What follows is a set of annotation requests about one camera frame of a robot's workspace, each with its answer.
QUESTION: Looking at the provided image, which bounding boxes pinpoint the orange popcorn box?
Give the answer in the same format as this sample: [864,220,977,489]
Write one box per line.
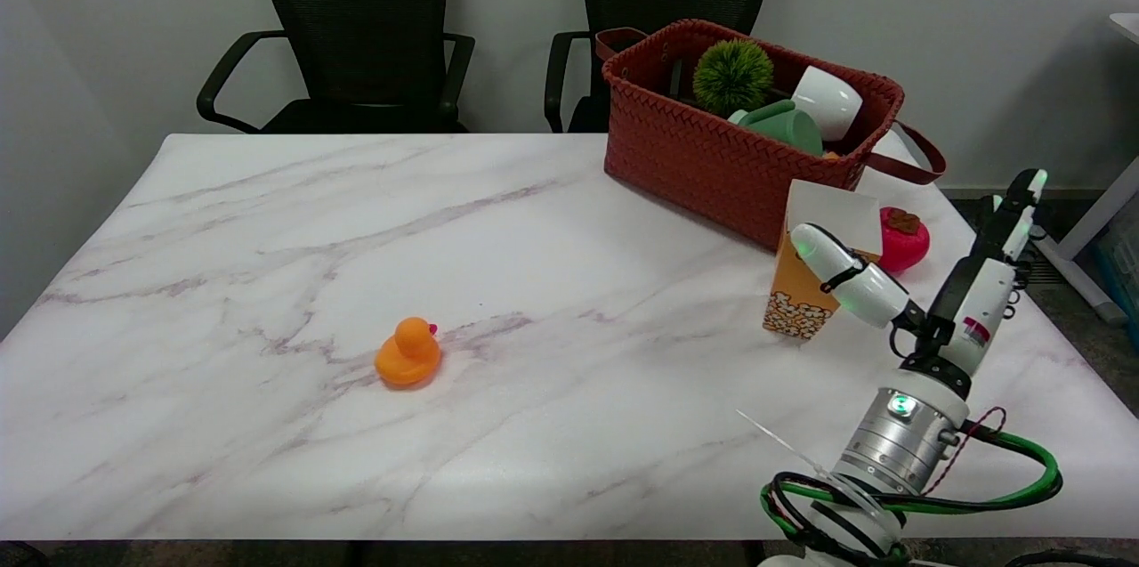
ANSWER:
[763,179,883,341]

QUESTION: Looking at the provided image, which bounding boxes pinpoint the red woven basket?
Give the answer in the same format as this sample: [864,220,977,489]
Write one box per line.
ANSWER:
[595,19,947,252]

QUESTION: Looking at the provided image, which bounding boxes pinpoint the green cup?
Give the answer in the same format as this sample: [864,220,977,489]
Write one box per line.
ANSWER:
[728,100,824,157]

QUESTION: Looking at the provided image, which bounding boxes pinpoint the white desk frame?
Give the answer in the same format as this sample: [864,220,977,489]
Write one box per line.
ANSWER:
[1004,12,1139,325]

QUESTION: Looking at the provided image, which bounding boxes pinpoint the green spiky ball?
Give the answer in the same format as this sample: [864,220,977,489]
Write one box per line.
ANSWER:
[692,39,775,117]

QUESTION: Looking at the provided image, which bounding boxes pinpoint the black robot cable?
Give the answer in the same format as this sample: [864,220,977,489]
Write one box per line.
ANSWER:
[1006,550,1139,567]

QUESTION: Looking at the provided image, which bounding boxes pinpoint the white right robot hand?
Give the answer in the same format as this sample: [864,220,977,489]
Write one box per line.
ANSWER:
[791,168,1048,400]

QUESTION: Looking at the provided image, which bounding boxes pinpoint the white cup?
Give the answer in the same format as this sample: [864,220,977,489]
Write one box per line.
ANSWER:
[790,66,864,142]

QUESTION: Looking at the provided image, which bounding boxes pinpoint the green robot cable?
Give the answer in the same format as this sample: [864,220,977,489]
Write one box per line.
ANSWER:
[759,430,1063,541]

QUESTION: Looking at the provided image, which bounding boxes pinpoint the orange rubber duck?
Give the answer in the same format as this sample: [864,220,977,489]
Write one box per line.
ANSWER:
[374,317,441,388]

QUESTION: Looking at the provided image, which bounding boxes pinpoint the red persimmon toy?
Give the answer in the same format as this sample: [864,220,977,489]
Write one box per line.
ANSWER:
[876,207,931,273]

